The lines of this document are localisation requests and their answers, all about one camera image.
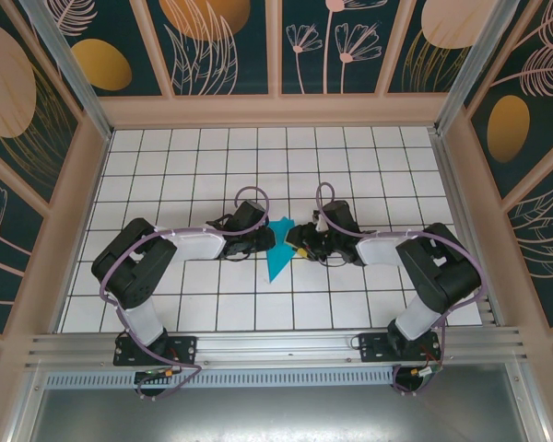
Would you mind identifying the single flower wall panel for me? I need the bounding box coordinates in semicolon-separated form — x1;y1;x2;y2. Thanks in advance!
0;158;47;335

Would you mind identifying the aluminium corner post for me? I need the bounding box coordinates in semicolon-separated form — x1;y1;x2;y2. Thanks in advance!
17;0;115;142
431;0;531;135

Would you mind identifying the large pale disc wall panel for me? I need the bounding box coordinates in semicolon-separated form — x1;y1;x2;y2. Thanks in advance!
0;0;83;208

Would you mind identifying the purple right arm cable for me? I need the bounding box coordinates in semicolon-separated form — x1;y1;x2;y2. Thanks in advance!
313;182;486;397

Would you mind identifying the aluminium side rail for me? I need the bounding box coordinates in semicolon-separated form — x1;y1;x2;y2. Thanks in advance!
429;128;508;329

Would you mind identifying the gold oval wall panel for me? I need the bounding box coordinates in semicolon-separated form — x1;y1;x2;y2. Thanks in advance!
29;0;174;100

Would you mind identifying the pale leaf outlines wall panel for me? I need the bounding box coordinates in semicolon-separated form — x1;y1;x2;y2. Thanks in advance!
501;151;553;328

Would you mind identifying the slotted grey cable tray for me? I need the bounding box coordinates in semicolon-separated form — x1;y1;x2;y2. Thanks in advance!
43;370;397;389

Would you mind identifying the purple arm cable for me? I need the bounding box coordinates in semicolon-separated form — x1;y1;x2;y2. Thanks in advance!
100;186;273;402
313;182;486;397

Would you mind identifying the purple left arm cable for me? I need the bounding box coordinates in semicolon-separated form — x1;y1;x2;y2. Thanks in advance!
100;186;273;402

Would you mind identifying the blue paper sheet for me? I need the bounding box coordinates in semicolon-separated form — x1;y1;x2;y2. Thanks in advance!
265;215;301;283

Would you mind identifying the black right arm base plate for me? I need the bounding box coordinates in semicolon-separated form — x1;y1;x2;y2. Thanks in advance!
358;331;443;365

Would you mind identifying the aluminium lower frame rail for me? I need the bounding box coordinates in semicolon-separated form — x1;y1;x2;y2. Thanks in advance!
6;367;47;442
506;363;552;442

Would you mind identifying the long aluminium base rail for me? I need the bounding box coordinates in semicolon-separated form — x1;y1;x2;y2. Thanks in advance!
25;325;532;370

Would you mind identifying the gold disc and leaves panel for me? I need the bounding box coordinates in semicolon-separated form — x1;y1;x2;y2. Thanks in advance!
145;0;277;98

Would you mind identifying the pink flowers wall panel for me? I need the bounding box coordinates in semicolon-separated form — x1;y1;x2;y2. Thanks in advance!
278;0;388;98

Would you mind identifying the gold oval and feather panel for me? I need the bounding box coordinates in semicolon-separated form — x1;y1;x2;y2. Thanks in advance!
463;0;553;199

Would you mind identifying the grey metal base sheet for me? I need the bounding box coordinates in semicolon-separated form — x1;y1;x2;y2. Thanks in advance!
27;386;531;442

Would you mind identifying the pale disc gold lines panel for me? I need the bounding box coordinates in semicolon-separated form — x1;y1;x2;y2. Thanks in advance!
384;0;488;96

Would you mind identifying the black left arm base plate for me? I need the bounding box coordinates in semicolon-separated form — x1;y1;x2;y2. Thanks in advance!
112;333;199;368

